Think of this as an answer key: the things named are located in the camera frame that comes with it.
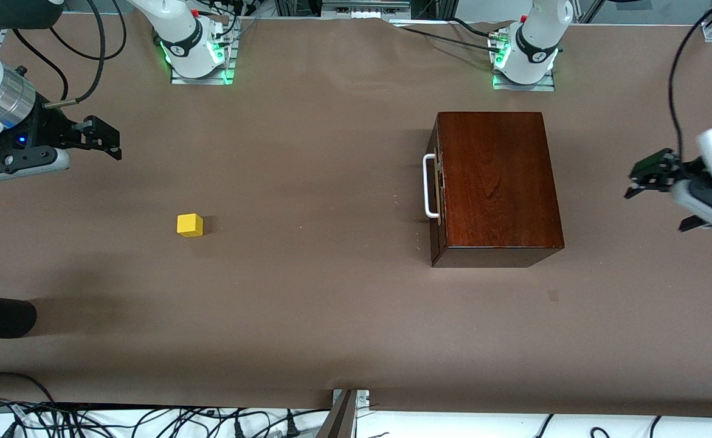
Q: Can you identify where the yellow block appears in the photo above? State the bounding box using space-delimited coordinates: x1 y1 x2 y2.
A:
176 213 204 238

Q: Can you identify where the wooden drawer with white handle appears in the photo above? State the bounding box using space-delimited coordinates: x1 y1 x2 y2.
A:
423 117 449 267

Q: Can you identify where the dark brown wooden box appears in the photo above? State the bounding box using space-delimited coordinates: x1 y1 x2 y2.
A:
427 111 565 269

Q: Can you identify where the brown paper table cover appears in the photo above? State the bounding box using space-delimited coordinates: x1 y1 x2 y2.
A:
0 12 712 420

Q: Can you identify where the grey metal beam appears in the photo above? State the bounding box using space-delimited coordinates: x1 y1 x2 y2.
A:
316 389 358 438

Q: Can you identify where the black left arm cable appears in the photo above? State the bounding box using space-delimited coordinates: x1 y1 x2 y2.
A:
668 0 712 162

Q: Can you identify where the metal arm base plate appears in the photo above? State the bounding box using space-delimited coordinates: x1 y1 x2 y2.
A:
170 33 236 86
493 68 556 92

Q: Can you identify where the black cable to arm base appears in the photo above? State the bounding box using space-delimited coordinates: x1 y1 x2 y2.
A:
401 18 505 52

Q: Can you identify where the tangled black cable bundle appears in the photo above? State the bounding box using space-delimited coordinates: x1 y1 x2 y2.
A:
0 371 332 438

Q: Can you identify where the aluminium frame extrusion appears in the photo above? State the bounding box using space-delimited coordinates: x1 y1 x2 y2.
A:
321 0 412 16

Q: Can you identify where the silver metal bracket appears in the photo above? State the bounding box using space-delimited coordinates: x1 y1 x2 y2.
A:
331 389 370 409

